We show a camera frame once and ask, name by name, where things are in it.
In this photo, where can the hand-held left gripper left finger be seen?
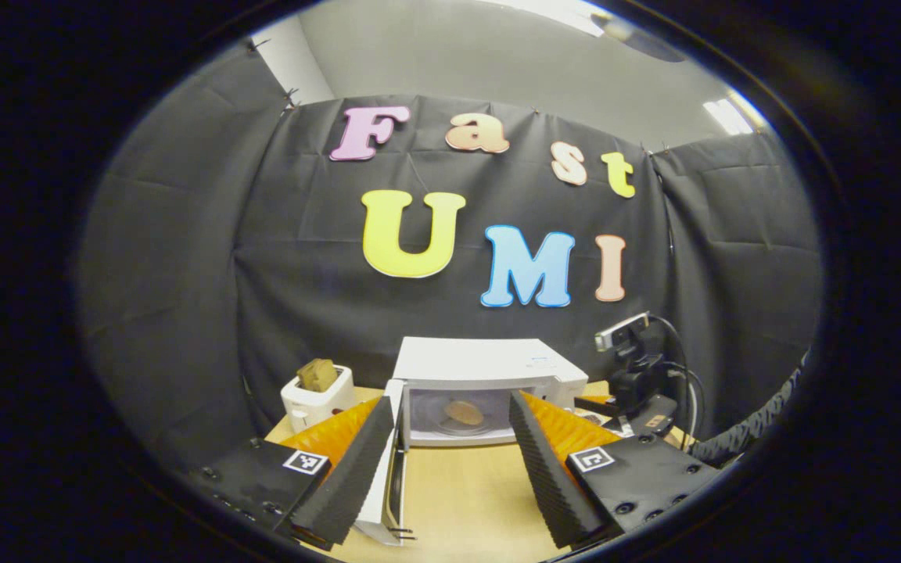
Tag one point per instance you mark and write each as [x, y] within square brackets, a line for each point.
[357, 477]

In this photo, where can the long ceiling light panel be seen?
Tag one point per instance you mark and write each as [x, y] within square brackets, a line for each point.
[560, 12]

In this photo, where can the white toaster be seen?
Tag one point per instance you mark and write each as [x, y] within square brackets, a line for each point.
[314, 407]

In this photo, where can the brown round pastry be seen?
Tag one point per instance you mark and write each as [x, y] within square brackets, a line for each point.
[463, 412]

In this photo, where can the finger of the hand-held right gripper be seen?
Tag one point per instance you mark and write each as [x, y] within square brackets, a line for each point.
[597, 405]

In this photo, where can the black backdrop cloth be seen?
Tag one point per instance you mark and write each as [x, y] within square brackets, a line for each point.
[302, 234]

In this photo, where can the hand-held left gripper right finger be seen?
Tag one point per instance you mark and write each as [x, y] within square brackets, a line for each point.
[548, 477]

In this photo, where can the white microwave oven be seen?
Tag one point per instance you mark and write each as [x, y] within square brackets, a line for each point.
[482, 363]

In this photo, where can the brown toast slice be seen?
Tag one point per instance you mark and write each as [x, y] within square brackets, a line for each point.
[317, 374]

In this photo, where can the small ceiling light panel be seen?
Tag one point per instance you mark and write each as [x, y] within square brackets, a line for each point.
[728, 116]

